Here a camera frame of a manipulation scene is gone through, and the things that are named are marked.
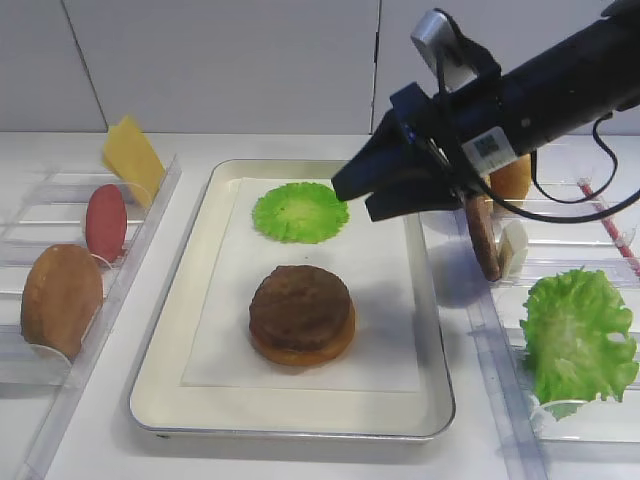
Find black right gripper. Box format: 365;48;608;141
332;84;493;221

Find brown meat patty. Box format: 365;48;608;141
249;265;352;352

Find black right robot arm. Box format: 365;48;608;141
332;1;639;221

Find upright meat patty in rack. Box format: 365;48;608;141
465;197;501;281

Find bun slices in right rack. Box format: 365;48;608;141
489;154;532;201

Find flat lettuce leaf on tray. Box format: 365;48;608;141
252;182;350;244

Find upright lettuce leaf in rack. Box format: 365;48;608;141
520;269;639;420

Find yellow cheese slice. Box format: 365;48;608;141
102;115;165;209

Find upright red tomato slice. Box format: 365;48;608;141
85;184;127;263

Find bottom bun on tray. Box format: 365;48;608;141
249;300;356;367

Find clear right acrylic rack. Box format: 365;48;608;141
471;178;639;479

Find clear acrylic rack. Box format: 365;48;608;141
1;161;181;479
471;178;639;479

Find white metal tray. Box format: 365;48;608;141
129;160;456;442

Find upright bun slice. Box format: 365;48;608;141
20;244;103;360

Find clear left acrylic rack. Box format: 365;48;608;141
1;161;181;479

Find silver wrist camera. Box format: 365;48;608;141
410;9;475;91

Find red rack rail strip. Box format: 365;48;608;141
577;178;639;276

